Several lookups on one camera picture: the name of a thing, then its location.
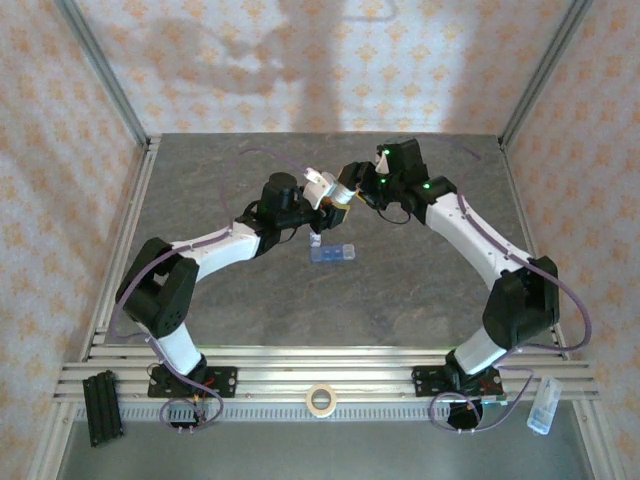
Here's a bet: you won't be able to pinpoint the white pill bottle orange label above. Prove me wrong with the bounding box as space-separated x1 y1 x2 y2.
323 182 351 207

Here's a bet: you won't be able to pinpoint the blue weekly pill organizer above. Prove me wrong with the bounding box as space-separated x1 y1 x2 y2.
308 232 358 266

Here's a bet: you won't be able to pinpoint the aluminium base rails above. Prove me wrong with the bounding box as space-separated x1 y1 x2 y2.
52 344 601 404

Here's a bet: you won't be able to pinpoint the beige tape roll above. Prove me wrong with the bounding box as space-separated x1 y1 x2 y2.
305 383 339 416

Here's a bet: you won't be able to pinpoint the grey metal lower panel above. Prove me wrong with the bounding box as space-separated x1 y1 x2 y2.
59 419 596 480

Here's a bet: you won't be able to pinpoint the black aluminium extrusion piece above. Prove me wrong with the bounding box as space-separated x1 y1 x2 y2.
82 369 125 449

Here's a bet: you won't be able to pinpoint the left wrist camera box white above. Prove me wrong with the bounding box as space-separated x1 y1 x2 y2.
301 167 337 210

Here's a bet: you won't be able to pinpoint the aluminium table side rail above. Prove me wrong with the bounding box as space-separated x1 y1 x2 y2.
79 132 162 361
498 134 571 359

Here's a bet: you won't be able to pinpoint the aluminium frame post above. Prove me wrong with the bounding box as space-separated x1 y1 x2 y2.
498 0 597 149
52 0 151 149

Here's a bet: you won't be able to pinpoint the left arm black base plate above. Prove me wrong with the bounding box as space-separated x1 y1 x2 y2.
147 366 239 399

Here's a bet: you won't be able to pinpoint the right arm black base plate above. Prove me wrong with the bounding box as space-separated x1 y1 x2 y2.
412 364 504 399

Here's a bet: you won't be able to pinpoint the grey slotted cable duct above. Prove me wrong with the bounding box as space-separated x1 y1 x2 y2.
74 403 576 422

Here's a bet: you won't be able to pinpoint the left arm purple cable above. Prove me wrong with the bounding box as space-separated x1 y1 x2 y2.
110 148 310 432

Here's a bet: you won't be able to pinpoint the aluminium lower side rail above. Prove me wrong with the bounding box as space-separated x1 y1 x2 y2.
27 399 76 480
572 399 626 480

